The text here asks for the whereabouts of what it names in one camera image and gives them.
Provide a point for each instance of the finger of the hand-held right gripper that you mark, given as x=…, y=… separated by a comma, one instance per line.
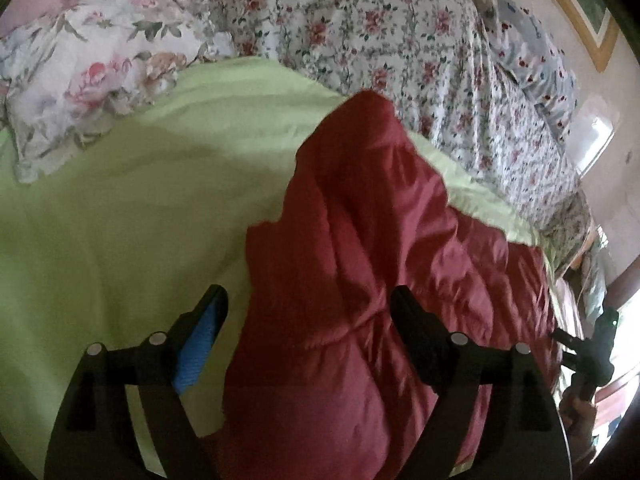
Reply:
x=565, y=338

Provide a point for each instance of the red quilted blanket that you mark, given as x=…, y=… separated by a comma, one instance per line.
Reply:
x=375, y=220

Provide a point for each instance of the person's right hand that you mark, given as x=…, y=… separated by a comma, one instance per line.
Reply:
x=580, y=415

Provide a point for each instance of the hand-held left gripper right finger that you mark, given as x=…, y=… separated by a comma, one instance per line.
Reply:
x=425, y=332

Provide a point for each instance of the gold framed wall picture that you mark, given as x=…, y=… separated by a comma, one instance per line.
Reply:
x=590, y=35

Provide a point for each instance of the pale blue floral pillow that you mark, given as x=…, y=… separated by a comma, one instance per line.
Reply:
x=530, y=60

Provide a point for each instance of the small rose print duvet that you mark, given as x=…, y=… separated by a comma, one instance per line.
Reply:
x=375, y=25

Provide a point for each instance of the light green bed sheet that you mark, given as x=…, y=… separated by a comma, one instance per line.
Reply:
x=125, y=210

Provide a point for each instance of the large rose print pillow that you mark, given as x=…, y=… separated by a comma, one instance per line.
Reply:
x=100, y=85

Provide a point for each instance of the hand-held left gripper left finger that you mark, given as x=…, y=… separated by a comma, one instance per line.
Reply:
x=200, y=345

